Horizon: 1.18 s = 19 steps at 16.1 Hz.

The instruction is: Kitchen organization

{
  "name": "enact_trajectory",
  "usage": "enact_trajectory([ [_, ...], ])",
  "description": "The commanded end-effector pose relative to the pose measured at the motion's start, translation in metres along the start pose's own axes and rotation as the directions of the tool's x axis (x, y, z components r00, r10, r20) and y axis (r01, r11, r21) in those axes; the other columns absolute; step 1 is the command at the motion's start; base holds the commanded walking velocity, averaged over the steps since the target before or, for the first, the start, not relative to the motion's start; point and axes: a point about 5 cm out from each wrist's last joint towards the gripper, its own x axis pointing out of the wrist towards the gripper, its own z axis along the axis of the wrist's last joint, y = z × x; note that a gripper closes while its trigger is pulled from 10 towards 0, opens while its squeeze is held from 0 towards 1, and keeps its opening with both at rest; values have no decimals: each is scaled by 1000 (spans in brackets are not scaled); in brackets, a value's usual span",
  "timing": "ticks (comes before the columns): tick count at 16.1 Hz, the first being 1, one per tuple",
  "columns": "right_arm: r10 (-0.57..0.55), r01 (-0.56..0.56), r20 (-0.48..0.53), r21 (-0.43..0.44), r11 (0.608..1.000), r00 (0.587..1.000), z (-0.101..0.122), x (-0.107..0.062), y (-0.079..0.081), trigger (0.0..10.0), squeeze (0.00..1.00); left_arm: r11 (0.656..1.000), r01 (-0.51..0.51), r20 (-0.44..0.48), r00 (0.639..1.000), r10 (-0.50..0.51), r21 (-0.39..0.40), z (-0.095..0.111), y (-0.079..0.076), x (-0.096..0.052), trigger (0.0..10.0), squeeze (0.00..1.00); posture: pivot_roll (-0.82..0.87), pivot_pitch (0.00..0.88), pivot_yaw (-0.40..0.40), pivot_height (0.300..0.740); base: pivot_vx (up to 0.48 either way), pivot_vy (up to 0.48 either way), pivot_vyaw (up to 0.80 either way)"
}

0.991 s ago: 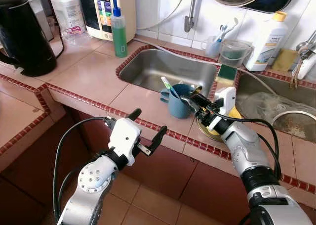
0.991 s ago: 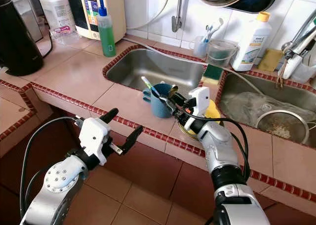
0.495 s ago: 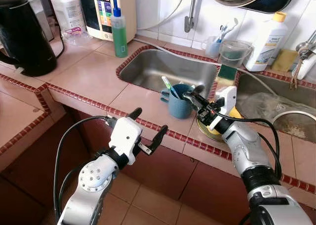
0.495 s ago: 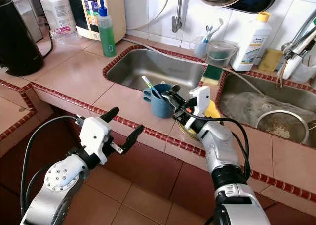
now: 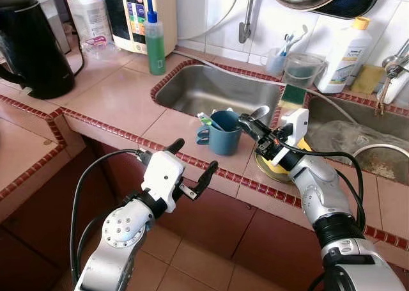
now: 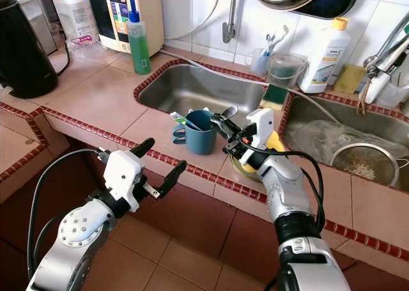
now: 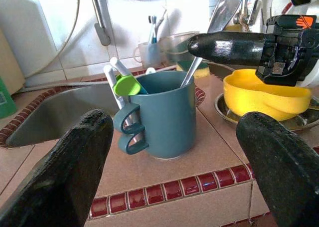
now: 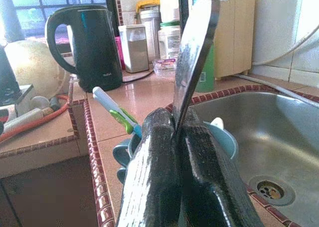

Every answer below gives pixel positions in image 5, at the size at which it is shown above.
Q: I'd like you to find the blue mug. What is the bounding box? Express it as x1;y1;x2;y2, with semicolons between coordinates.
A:
196;109;243;157

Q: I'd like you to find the steel bowl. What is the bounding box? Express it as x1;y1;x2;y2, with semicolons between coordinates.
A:
254;152;301;184

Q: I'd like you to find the green white utensil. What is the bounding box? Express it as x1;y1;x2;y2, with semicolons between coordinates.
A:
196;111;226;132

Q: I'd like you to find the green yellow sponge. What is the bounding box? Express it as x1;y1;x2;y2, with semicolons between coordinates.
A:
280;84;308;111

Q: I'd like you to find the small steel sink basin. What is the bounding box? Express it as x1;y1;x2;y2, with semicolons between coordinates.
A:
152;59;286;123

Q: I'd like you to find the clear toothbrush cup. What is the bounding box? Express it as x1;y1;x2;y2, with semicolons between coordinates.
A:
264;47;288;75

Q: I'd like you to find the clear plastic jug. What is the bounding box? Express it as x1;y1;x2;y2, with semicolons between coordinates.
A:
282;52;327;90

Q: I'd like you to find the clear plastic bag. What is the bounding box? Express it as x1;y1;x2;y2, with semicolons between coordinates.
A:
307;120;409;156

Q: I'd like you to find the large steel sink basin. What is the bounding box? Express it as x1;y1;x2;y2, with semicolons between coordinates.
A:
302;91;409;184

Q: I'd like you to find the blue white toothbrush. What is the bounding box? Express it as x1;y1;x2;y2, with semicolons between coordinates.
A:
279;25;309;56

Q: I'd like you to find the green dish soap bottle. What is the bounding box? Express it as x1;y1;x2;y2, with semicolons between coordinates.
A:
144;11;166;76

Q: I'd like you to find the white detergent bottle yellow cap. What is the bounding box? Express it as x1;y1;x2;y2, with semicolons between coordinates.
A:
316;16;373;94

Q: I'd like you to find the thin white water tube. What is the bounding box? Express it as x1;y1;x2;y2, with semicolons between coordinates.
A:
176;0;242;42

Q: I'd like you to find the steel strainer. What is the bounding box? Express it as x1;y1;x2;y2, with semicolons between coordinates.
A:
350;143;409;184

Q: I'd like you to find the yellow scouring pad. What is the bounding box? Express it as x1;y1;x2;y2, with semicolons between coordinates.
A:
349;64;385;95

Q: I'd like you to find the beige water purifier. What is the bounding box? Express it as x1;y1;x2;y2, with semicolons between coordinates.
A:
101;0;178;55

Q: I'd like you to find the chrome sink faucet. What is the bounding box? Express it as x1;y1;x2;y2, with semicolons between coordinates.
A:
376;38;409;106

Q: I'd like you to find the clear bottle white cap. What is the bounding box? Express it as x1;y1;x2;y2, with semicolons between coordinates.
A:
66;0;120;60

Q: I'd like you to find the black electric kettle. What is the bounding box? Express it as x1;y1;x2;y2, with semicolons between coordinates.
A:
0;0;75;100

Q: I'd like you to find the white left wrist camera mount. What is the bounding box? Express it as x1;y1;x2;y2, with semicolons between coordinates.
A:
141;149;187;213

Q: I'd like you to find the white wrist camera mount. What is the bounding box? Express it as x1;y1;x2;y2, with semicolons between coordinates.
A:
141;149;187;213
280;108;311;156

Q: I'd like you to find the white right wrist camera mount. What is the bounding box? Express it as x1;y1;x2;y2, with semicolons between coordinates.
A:
280;108;311;156

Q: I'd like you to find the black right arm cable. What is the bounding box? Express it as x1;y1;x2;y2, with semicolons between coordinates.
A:
272;138;368;235

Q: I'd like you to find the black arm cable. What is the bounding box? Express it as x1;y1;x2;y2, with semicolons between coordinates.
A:
69;148;144;285
272;138;368;235

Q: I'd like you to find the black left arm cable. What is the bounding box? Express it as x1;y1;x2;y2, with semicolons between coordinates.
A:
69;148;144;285

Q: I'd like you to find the brown string bundle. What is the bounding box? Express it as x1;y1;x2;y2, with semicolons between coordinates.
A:
376;80;392;117

